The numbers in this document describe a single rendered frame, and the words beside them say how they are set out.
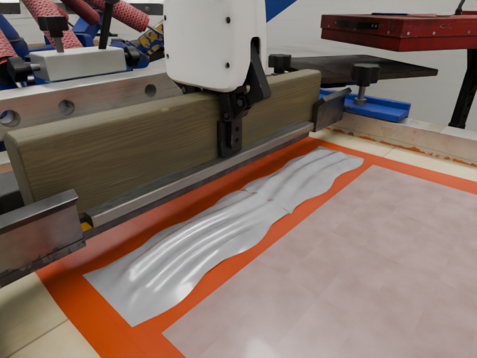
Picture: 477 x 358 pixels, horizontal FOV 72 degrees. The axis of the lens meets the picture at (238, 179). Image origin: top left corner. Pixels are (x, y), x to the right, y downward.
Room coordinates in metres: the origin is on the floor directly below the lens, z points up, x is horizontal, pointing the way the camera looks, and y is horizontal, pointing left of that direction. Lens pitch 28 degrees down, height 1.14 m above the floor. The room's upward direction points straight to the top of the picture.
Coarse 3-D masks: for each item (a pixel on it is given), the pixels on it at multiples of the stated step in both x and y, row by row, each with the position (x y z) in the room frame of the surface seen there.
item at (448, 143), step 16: (336, 128) 0.52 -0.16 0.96; (352, 128) 0.50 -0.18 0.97; (368, 128) 0.49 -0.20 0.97; (384, 128) 0.47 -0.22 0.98; (400, 128) 0.46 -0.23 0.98; (416, 128) 0.44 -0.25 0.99; (432, 128) 0.44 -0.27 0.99; (448, 128) 0.44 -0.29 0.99; (400, 144) 0.45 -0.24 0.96; (416, 144) 0.44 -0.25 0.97; (432, 144) 0.43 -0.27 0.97; (448, 144) 0.41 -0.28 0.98; (464, 144) 0.40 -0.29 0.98; (0, 160) 0.33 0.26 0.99; (464, 160) 0.40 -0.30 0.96
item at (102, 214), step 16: (304, 128) 0.42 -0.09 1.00; (256, 144) 0.36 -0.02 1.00; (272, 144) 0.37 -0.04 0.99; (224, 160) 0.31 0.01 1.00; (240, 160) 0.33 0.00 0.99; (176, 176) 0.27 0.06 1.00; (192, 176) 0.28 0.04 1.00; (208, 176) 0.29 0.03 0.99; (144, 192) 0.24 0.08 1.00; (160, 192) 0.25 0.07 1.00; (96, 208) 0.22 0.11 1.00; (112, 208) 0.22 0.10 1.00; (128, 208) 0.23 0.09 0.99; (96, 224) 0.20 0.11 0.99
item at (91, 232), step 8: (304, 136) 0.47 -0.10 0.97; (280, 144) 0.42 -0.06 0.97; (288, 144) 0.44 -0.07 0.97; (264, 152) 0.40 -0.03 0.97; (272, 152) 0.41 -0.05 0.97; (248, 160) 0.37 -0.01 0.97; (256, 160) 0.39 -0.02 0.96; (232, 168) 0.35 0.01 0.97; (216, 176) 0.33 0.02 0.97; (192, 184) 0.31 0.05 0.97; (200, 184) 0.31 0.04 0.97; (176, 192) 0.29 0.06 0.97; (184, 192) 0.30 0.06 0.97; (160, 200) 0.28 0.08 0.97; (168, 200) 0.28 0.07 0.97; (144, 208) 0.26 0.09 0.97; (152, 208) 0.27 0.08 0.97; (128, 216) 0.25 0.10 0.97; (136, 216) 0.26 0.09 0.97; (104, 224) 0.23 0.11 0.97; (112, 224) 0.24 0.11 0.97; (88, 232) 0.22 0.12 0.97; (96, 232) 0.23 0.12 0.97
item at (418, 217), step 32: (288, 160) 0.41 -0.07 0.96; (384, 160) 0.41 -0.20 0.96; (256, 192) 0.32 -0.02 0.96; (352, 192) 0.32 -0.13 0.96; (384, 192) 0.32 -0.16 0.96; (416, 192) 0.32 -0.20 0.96; (448, 192) 0.32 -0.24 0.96; (320, 224) 0.26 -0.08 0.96; (352, 224) 0.26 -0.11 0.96; (384, 224) 0.26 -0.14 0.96; (416, 224) 0.26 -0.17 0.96; (448, 224) 0.26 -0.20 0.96; (416, 256) 0.21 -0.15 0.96; (448, 256) 0.21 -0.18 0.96
